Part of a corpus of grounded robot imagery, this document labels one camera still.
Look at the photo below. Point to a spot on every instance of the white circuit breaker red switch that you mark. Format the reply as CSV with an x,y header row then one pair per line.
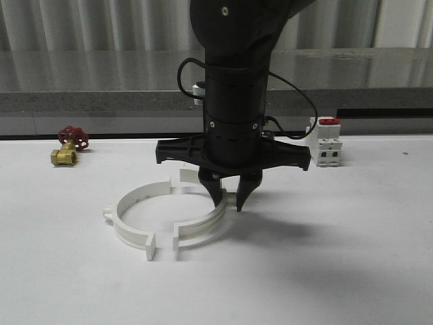
x,y
324,142

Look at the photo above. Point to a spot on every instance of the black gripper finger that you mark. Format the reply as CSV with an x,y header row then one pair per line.
x,y
247,184
212,182

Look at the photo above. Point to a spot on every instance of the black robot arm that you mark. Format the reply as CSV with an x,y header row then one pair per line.
x,y
238,38

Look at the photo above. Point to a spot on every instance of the black gripper body with crossbar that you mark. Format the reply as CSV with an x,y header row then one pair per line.
x,y
227,149

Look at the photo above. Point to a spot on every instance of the white half-ring pipe clamp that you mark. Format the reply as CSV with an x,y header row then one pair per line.
x,y
141,239
198,229

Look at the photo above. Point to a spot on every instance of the brass valve with red handwheel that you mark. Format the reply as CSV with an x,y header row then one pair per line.
x,y
73,140

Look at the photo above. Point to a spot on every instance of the grey stone counter ledge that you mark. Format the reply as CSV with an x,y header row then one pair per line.
x,y
372,91

